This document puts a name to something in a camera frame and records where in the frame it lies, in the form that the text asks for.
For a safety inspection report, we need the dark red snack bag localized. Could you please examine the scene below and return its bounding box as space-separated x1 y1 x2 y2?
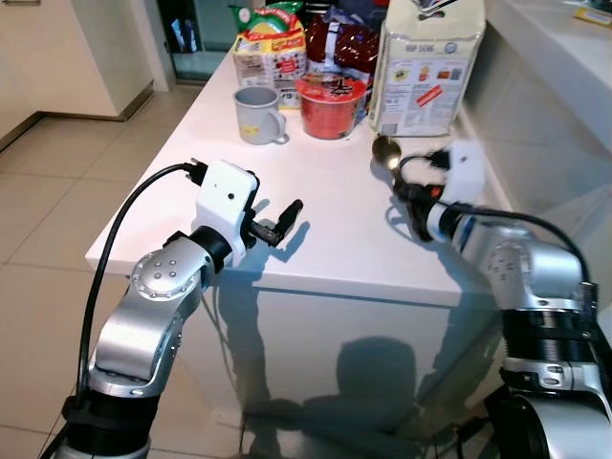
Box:
305 10 383 93

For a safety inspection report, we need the red instant noodle bowl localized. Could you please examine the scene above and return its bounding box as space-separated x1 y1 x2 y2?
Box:
294 71 370 142

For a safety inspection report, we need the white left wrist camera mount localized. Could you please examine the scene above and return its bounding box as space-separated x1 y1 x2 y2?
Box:
195 159 261 270

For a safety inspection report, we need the dark glass door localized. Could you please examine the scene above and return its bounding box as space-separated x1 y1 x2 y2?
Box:
157 0 240 83

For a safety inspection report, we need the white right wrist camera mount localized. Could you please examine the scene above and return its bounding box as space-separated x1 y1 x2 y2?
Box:
444 141 485 208

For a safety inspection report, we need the yellow red noodle multipack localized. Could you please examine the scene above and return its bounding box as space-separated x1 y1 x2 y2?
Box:
232 4 310 112

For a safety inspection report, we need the beige cabinet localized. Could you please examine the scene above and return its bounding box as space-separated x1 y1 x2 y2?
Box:
0 0 156 144

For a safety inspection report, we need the metal spoon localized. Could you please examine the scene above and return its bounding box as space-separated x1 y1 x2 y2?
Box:
370 135 405 192

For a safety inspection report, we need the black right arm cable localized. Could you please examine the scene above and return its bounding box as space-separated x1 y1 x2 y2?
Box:
396 148 590 290

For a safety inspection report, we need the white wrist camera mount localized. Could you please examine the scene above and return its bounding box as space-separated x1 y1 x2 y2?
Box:
195 159 261 270
444 141 485 208

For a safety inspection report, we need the grey mug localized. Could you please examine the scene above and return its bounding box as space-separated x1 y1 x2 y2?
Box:
232 85 289 147

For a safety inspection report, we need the yellow flat packet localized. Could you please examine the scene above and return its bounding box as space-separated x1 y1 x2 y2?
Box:
572 7 612 27

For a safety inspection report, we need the large beige rice bag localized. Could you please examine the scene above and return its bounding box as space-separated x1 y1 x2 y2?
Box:
367 0 488 139

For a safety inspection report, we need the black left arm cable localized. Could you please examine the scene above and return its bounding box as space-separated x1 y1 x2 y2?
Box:
76 160 208 403

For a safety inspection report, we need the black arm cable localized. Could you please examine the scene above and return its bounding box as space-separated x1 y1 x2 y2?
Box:
76 160 208 403
396 148 590 290

